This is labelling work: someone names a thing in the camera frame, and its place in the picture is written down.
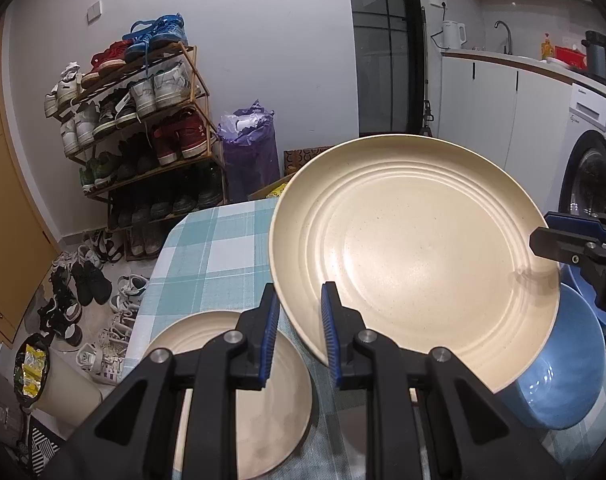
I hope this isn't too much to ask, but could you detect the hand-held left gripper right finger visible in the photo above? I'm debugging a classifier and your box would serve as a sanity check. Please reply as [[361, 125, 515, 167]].
[[320, 281, 566, 480]]

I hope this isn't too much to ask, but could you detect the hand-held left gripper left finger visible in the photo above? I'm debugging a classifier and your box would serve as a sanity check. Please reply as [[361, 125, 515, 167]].
[[58, 282, 282, 480]]

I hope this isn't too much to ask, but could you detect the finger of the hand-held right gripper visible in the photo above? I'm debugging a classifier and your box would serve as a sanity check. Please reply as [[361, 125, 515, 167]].
[[543, 207, 606, 242], [529, 227, 604, 268]]

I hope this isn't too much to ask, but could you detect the beige ribbed plate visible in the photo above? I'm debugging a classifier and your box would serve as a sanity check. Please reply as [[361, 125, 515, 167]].
[[138, 310, 314, 480], [269, 134, 564, 395]]

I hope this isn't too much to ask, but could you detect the white washing machine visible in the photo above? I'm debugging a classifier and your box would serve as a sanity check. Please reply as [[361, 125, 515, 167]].
[[557, 82, 606, 217]]

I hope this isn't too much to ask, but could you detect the teal plaid tablecloth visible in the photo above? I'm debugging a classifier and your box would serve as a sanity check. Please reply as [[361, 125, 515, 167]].
[[120, 197, 606, 480]]

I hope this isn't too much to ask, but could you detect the white kitchen base cabinet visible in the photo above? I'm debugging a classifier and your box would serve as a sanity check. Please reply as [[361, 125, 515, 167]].
[[440, 50, 586, 202]]

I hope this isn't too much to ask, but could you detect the plain cardboard box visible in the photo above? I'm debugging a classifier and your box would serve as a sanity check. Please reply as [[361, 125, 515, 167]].
[[247, 175, 290, 202]]

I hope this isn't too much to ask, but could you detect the red box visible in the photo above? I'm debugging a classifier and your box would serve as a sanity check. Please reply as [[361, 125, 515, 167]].
[[554, 45, 590, 69]]

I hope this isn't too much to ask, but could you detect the dark pressure cooker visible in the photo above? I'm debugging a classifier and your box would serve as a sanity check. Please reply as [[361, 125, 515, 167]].
[[584, 30, 606, 80]]

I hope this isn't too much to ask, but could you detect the brown patterned cardboard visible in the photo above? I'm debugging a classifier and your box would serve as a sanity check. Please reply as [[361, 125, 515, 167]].
[[283, 146, 334, 182]]

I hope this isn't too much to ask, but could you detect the purple plastic bag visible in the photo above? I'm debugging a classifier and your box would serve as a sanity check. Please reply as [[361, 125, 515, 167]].
[[217, 100, 282, 204]]

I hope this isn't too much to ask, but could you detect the pile of scattered sneakers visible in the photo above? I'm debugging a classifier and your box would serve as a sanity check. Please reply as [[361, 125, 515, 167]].
[[35, 227, 151, 386]]

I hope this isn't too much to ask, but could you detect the chrome kitchen faucet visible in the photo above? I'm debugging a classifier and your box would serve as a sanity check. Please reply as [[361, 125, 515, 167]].
[[493, 20, 514, 56]]

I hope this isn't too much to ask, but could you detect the white trash bin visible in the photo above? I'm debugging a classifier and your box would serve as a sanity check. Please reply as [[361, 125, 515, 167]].
[[13, 332, 106, 427]]

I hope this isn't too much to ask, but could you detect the white electric kettle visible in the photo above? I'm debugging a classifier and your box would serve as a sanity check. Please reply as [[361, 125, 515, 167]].
[[441, 20, 467, 51]]

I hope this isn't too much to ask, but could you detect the black and white mat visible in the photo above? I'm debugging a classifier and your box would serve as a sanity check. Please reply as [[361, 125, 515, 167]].
[[27, 419, 61, 467]]

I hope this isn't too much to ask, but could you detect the black framed glass door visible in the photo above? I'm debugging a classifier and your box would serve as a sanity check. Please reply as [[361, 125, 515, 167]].
[[345, 0, 430, 137]]

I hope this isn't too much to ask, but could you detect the wooden shoe rack with shoes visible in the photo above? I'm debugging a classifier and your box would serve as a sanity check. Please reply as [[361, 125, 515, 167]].
[[44, 12, 224, 257]]

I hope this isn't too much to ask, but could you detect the yellow wooden door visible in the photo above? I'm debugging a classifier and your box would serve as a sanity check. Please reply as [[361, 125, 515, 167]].
[[0, 17, 61, 347]]

